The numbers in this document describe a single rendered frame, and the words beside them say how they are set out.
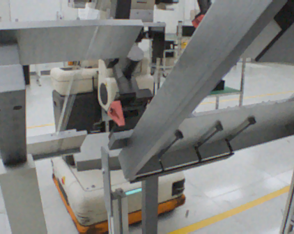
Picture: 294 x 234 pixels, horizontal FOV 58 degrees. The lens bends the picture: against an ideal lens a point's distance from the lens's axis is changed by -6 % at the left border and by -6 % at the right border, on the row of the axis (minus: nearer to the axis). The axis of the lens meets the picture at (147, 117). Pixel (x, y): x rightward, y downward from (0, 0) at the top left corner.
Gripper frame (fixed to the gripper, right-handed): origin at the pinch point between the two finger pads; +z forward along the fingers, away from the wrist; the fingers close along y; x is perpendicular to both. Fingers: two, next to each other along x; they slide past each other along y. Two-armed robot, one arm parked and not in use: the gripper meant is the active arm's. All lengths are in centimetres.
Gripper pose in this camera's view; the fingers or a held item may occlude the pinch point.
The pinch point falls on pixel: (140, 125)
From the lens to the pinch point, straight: 77.1
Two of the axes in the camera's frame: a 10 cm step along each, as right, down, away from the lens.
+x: -3.2, 4.6, 8.3
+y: 9.0, -1.3, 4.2
